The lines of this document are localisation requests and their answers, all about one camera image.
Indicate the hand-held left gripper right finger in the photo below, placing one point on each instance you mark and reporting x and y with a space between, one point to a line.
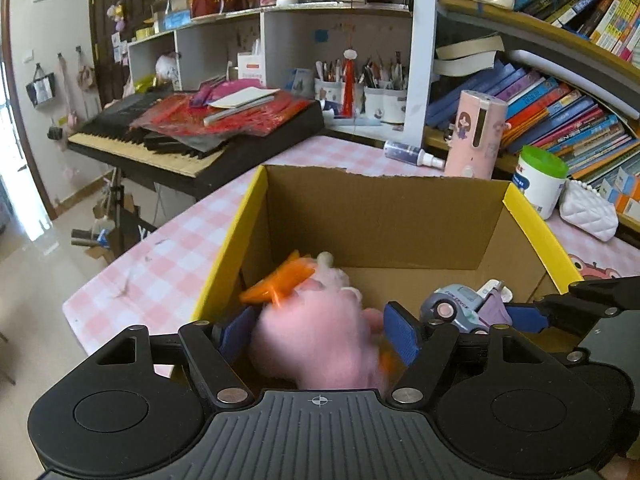
402 332

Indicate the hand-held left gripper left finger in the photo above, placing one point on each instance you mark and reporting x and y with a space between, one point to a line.
240 332

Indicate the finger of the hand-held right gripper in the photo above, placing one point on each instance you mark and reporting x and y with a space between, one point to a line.
610 291
525 319

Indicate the grey toy car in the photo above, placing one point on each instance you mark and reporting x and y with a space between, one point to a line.
450 305

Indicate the small pink plush duck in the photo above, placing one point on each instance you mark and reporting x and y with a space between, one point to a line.
320 345

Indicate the yellow cardboard box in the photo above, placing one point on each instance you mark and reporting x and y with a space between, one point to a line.
375 220

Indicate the white quilted purse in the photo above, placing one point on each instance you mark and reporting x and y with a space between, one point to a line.
590 212

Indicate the stack of small orange boxes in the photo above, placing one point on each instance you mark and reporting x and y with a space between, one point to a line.
622 190

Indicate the white jar green lid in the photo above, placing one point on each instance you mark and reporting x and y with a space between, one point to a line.
540 185

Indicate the keyboard stand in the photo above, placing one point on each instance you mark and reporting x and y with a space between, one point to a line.
117 220

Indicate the small spray bottle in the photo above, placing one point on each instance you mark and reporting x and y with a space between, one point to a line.
407 152

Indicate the row of colourful books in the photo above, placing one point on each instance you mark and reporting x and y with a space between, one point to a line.
565 115

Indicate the pink cylindrical humidifier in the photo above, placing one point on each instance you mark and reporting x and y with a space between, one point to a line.
475 135

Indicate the black electronic keyboard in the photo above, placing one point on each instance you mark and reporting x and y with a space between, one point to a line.
280 135

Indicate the pile of red paper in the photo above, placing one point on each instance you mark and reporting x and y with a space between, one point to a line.
250 117

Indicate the white pen cup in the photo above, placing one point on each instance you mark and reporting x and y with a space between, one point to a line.
374 102
395 106
329 95

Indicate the red tassel ornament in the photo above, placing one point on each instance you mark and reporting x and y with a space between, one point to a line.
349 90

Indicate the white paper bag red label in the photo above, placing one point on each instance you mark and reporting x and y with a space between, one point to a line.
250 70

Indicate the thick open books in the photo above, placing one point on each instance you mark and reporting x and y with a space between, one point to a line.
467 55

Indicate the white bookcase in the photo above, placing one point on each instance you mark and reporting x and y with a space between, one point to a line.
420 60

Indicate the white plastic bag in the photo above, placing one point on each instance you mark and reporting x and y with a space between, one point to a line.
167 66

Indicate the white cubby shelf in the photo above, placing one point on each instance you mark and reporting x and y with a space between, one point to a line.
210 50

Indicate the row of shelf books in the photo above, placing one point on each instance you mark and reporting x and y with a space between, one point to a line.
590 5

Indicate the hanging tote bag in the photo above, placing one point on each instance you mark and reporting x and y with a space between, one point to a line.
40 87

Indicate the dark wooden door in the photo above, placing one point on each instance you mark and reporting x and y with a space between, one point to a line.
130 25

